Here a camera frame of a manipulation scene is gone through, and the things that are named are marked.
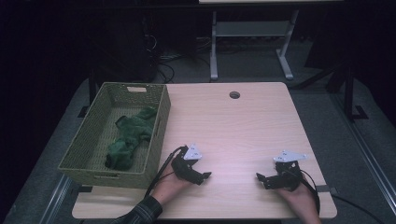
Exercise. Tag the grey table edge bracket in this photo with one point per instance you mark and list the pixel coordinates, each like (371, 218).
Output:
(327, 189)

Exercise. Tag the grey metal stand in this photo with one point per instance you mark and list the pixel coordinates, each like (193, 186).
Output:
(249, 28)

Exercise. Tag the metal floor rail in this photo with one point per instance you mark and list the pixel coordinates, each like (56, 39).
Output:
(367, 149)
(56, 199)

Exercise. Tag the black metal stand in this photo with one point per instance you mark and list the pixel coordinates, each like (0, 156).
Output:
(349, 93)

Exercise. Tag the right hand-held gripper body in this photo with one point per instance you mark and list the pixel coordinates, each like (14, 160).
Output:
(289, 177)

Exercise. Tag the person's left hand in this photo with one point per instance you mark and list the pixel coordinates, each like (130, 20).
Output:
(169, 186)

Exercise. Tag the person's right hand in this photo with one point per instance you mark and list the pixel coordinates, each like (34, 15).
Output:
(302, 199)

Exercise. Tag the green plush garment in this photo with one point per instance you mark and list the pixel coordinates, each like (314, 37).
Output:
(134, 129)

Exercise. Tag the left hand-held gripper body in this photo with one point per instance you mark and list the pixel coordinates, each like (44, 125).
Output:
(182, 168)

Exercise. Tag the green woven basket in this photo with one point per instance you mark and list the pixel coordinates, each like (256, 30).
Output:
(93, 124)

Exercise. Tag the dark round table grommet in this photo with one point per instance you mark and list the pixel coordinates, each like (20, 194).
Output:
(234, 95)

